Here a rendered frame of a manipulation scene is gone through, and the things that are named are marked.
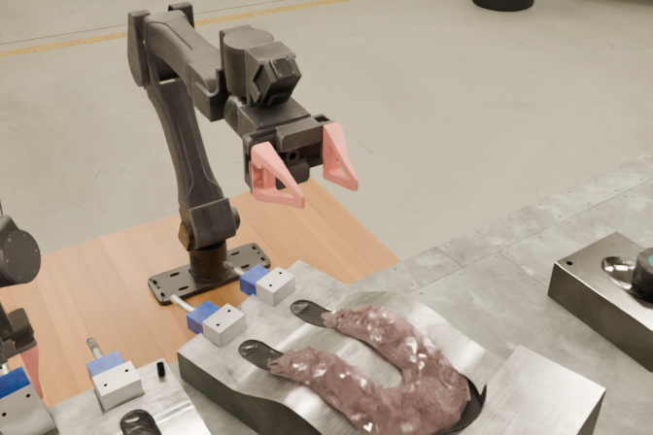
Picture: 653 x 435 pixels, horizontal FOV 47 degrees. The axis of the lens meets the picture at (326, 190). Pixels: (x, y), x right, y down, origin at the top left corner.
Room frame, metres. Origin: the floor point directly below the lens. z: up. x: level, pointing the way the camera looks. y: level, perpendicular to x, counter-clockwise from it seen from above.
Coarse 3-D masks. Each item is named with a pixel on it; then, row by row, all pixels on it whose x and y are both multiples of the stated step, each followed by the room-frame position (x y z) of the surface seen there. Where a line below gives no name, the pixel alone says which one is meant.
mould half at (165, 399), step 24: (144, 384) 0.65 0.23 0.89; (168, 384) 0.65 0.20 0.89; (48, 408) 0.61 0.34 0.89; (72, 408) 0.61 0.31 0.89; (96, 408) 0.61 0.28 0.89; (120, 408) 0.61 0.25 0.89; (144, 408) 0.61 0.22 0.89; (168, 408) 0.61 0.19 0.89; (192, 408) 0.62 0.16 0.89; (0, 432) 0.58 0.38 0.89; (72, 432) 0.58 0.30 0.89; (96, 432) 0.58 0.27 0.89; (120, 432) 0.58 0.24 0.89; (168, 432) 0.58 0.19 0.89; (192, 432) 0.58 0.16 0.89
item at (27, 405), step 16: (0, 384) 0.61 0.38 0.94; (16, 384) 0.61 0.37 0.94; (32, 384) 0.60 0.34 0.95; (0, 400) 0.58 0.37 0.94; (16, 400) 0.58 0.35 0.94; (32, 400) 0.58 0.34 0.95; (0, 416) 0.56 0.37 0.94; (16, 416) 0.56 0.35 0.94; (32, 416) 0.57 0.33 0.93; (48, 416) 0.58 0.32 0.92; (16, 432) 0.56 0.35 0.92; (32, 432) 0.57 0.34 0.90
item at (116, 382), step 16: (96, 352) 0.70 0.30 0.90; (112, 352) 0.69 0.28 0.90; (96, 368) 0.67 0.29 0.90; (112, 368) 0.65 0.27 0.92; (128, 368) 0.65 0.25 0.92; (96, 384) 0.63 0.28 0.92; (112, 384) 0.63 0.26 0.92; (128, 384) 0.63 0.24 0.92; (112, 400) 0.61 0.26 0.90; (128, 400) 0.63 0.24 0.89
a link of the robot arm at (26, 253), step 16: (0, 224) 0.61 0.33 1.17; (16, 224) 0.63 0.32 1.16; (0, 240) 0.60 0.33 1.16; (16, 240) 0.61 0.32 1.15; (32, 240) 0.63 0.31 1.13; (0, 256) 0.59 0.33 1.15; (16, 256) 0.60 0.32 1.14; (32, 256) 0.62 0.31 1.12; (0, 272) 0.58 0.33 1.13; (16, 272) 0.59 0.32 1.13; (32, 272) 0.61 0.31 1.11
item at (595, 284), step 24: (600, 240) 0.98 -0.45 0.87; (624, 240) 0.98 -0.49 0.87; (576, 264) 0.91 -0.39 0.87; (600, 264) 0.91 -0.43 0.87; (624, 264) 0.92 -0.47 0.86; (552, 288) 0.91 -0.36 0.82; (576, 288) 0.88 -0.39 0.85; (600, 288) 0.86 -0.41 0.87; (624, 288) 0.88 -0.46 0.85; (576, 312) 0.87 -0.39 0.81; (600, 312) 0.84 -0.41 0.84; (624, 312) 0.81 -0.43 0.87; (648, 312) 0.81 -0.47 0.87; (624, 336) 0.80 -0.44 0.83; (648, 336) 0.77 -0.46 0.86; (648, 360) 0.76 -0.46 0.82
